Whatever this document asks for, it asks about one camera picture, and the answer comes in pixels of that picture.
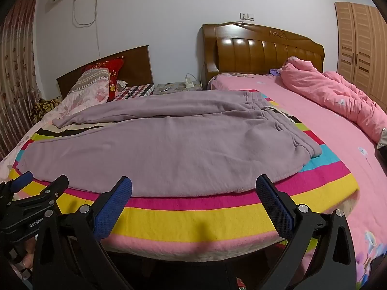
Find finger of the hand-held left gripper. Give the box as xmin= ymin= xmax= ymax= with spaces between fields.
xmin=12 ymin=174 xmax=69 ymax=211
xmin=0 ymin=172 xmax=34 ymax=201

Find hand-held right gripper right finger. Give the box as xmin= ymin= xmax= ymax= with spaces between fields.
xmin=255 ymin=174 xmax=357 ymax=290

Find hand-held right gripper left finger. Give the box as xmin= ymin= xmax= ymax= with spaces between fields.
xmin=33 ymin=176 xmax=136 ymax=290

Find lilac fleece pants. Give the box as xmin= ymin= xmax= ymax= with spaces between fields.
xmin=15 ymin=90 xmax=322 ymax=198

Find colourful striped blanket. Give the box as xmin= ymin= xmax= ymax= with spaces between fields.
xmin=6 ymin=92 xmax=360 ymax=262

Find brown yellow patterned blanket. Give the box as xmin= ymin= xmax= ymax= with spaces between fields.
xmin=30 ymin=97 xmax=62 ymax=124

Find pale pink floral quilt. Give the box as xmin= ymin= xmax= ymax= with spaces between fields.
xmin=0 ymin=91 xmax=109 ymax=182

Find pink floral bedsheet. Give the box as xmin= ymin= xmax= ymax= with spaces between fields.
xmin=207 ymin=72 xmax=387 ymax=290

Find grey zigzag patterned pillow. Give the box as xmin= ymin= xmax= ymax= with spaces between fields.
xmin=68 ymin=68 xmax=110 ymax=103

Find brown floral curtain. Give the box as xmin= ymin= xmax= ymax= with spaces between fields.
xmin=0 ymin=0 xmax=41 ymax=160

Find plaid cloth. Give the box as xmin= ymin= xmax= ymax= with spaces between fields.
xmin=113 ymin=83 xmax=155 ymax=102

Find dark cloth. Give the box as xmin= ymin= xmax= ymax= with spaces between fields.
xmin=376 ymin=127 xmax=387 ymax=150

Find red patterned pillow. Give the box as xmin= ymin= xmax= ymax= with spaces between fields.
xmin=84 ymin=56 xmax=125 ymax=103

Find nightstand with patterned cover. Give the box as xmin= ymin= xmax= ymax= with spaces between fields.
xmin=153 ymin=81 xmax=203 ymax=95

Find plain dark wooden headboard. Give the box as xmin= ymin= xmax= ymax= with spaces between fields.
xmin=57 ymin=45 xmax=154 ymax=99

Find brown wooden nightstand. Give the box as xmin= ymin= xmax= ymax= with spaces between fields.
xmin=201 ymin=23 xmax=325 ymax=89

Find light wooden wardrobe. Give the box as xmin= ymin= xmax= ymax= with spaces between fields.
xmin=334 ymin=1 xmax=387 ymax=112

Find wall cable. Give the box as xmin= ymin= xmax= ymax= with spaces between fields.
xmin=72 ymin=0 xmax=102 ymax=58

